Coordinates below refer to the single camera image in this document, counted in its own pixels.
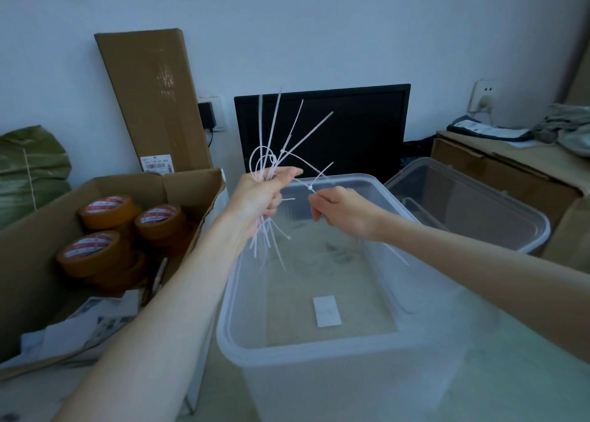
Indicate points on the person's left hand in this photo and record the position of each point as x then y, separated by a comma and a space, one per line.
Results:
251, 200

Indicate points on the person's right hand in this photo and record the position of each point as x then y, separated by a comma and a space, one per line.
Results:
350, 214

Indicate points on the person's right fingers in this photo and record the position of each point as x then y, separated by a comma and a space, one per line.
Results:
322, 200

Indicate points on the person's left thumb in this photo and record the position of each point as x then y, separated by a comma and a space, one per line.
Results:
288, 174

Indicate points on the single white zip tie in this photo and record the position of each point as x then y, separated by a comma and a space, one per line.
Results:
322, 174

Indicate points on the person's right forearm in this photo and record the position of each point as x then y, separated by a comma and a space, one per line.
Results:
484, 269

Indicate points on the person's left forearm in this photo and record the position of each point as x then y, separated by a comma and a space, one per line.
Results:
166, 315

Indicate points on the black flat monitor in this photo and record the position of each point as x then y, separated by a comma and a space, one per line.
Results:
359, 127

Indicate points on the black power adapter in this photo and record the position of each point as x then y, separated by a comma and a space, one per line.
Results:
207, 115

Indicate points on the white rectangular sticker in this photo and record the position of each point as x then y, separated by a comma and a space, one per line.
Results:
327, 311

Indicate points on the brown packing tape roll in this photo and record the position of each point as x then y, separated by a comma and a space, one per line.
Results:
90, 253
161, 223
131, 274
108, 214

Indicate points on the tall flat cardboard box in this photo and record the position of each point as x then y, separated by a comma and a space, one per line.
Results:
152, 90

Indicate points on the small clear plastic storage bin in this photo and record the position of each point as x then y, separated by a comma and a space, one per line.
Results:
484, 205

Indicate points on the dark pen-shaped tool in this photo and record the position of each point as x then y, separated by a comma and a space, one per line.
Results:
156, 276

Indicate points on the black labelled parcel bag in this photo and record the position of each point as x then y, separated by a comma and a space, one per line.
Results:
488, 130

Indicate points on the closed brown cardboard box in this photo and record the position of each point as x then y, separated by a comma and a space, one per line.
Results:
507, 173

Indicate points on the white power plug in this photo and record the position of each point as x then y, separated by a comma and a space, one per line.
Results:
484, 103

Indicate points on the large clear plastic storage bin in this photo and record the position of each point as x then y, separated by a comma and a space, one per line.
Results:
295, 389

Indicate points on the white printed paper sheet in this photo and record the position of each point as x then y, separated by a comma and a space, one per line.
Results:
60, 341
110, 313

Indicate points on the grey crumpled cloth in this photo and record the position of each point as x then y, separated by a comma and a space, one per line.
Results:
564, 127

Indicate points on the green woven sack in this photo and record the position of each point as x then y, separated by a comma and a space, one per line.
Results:
32, 173

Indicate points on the open brown cardboard box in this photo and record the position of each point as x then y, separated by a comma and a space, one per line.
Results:
27, 260

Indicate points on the white wall socket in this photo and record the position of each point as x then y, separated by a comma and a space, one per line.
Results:
222, 113
481, 89

